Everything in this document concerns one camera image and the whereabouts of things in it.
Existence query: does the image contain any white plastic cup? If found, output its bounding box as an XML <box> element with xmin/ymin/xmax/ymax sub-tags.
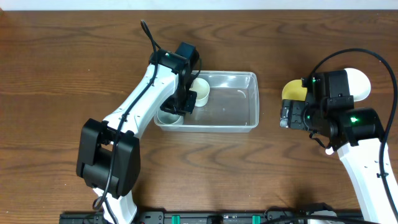
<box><xmin>190</xmin><ymin>78</ymin><xmax>210</xmax><ymax>107</ymax></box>

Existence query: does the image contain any grey plastic cup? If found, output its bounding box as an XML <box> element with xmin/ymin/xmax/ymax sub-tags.
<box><xmin>157</xmin><ymin>110</ymin><xmax>184</xmax><ymax>125</ymax></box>

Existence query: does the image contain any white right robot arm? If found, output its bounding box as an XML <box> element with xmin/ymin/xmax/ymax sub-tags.
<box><xmin>280</xmin><ymin>99</ymin><xmax>397</xmax><ymax>223</ymax></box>

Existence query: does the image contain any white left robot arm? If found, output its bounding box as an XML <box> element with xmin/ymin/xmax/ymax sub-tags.
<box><xmin>76</xmin><ymin>49</ymin><xmax>201</xmax><ymax>223</ymax></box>

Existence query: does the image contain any clear plastic container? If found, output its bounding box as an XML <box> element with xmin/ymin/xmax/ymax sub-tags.
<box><xmin>154</xmin><ymin>70</ymin><xmax>259</xmax><ymax>133</ymax></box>

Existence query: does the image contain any yellow cup right side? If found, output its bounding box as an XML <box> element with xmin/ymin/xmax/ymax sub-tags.
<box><xmin>282</xmin><ymin>80</ymin><xmax>307</xmax><ymax>101</ymax></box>

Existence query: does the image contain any white cup right side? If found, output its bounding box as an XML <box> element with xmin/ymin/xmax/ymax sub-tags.
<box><xmin>344</xmin><ymin>68</ymin><xmax>371</xmax><ymax>102</ymax></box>

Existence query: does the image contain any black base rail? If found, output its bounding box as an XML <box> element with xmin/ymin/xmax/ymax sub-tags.
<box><xmin>58</xmin><ymin>203</ymin><xmax>364</xmax><ymax>224</ymax></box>

